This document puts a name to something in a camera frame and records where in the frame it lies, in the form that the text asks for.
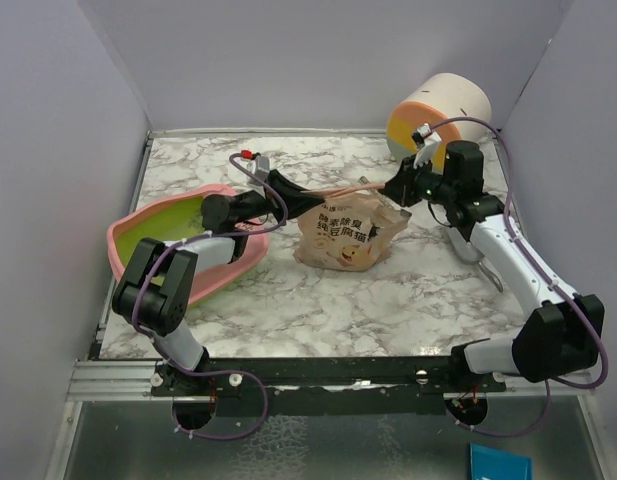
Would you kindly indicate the peach cat litter bag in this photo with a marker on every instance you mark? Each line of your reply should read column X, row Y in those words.
column 352, row 230

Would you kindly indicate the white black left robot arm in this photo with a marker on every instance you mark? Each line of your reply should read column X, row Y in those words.
column 153, row 292

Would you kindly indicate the aluminium frame profile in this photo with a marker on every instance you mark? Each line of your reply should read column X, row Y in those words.
column 111, row 381

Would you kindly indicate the blue card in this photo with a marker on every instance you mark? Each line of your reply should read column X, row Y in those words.
column 493, row 464

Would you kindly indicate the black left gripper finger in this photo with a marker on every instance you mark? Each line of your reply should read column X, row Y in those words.
column 307, row 203
column 301, row 193

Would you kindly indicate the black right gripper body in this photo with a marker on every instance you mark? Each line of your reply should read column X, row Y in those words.
column 419, row 183

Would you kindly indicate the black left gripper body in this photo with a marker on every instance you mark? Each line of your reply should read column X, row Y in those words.
column 272, row 199

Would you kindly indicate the pink green litter box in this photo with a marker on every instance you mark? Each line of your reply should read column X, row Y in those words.
column 178, row 217

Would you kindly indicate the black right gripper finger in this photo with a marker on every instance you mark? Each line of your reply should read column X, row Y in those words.
column 396, row 185
column 400, row 196

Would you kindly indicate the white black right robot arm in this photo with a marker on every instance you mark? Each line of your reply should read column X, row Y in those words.
column 562, row 330

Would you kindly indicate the round pastel drawer cabinet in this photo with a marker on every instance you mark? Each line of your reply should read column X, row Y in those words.
column 442, row 96

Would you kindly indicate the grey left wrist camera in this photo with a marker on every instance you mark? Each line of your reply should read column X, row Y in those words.
column 256, row 164

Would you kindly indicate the silver metal litter scoop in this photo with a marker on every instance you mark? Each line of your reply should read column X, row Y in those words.
column 469, row 255

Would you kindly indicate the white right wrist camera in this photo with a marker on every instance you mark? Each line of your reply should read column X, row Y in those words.
column 425, row 142

